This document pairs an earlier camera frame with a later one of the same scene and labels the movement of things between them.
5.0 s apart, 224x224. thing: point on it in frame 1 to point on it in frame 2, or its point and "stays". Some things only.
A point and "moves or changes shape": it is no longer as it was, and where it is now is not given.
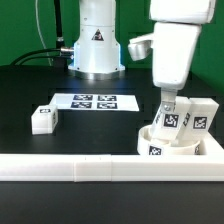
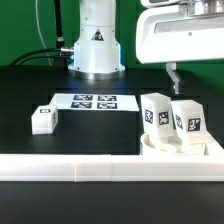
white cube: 44,119 stays
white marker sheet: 94,102 stays
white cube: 198,120 moves or changes shape
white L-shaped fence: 205,167 stays
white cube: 168,126 to 157,118
